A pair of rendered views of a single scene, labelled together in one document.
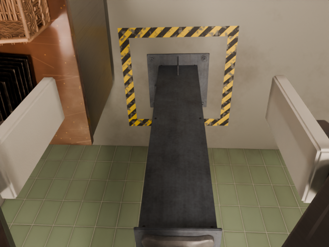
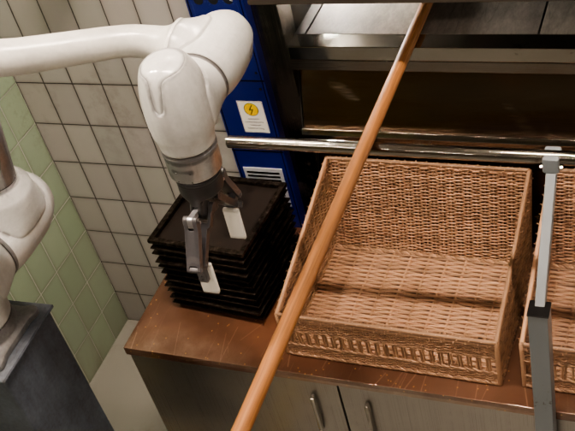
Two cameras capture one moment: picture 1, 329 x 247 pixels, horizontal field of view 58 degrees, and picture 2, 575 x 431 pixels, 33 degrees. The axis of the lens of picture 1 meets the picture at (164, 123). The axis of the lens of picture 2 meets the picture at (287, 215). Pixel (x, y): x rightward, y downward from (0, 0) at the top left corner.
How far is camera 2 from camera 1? 154 cm
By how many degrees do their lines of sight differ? 40
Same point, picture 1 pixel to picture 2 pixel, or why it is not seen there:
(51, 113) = (235, 232)
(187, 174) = (52, 409)
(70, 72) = (228, 354)
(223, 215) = not seen: outside the picture
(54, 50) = (258, 347)
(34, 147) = (230, 221)
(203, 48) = not seen: outside the picture
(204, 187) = (33, 411)
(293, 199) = not seen: outside the picture
